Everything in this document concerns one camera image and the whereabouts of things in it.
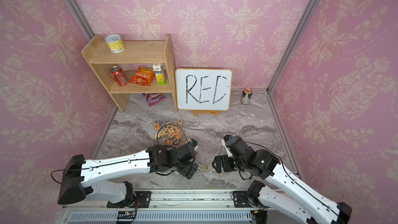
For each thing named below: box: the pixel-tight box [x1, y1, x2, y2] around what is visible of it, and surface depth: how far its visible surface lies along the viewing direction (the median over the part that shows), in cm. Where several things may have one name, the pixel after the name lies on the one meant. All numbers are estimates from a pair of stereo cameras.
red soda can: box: [109, 65, 129, 87], surface depth 90 cm
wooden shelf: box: [80, 33, 179, 113], surface depth 87 cm
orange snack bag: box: [129, 65, 156, 87], surface depth 96 cm
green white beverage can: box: [240, 88, 253, 106], surface depth 108 cm
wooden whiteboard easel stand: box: [191, 110, 221, 117], surface depth 105 cm
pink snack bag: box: [141, 92, 167, 107], surface depth 115 cm
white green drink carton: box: [152, 63, 167, 86], surface depth 89 cm
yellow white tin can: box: [104, 34, 126, 54], surface depth 79 cm
